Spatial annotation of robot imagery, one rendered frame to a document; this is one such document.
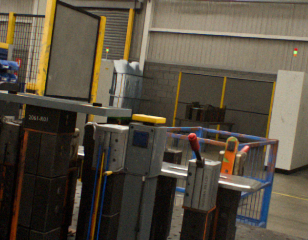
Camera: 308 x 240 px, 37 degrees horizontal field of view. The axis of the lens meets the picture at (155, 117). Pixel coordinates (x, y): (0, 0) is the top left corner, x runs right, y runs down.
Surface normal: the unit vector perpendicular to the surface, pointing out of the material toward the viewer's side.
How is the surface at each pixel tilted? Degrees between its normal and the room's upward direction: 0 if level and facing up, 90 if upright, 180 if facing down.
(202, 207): 90
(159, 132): 90
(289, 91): 90
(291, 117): 90
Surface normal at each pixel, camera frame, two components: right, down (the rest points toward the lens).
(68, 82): 0.89, 0.18
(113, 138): -0.37, 0.00
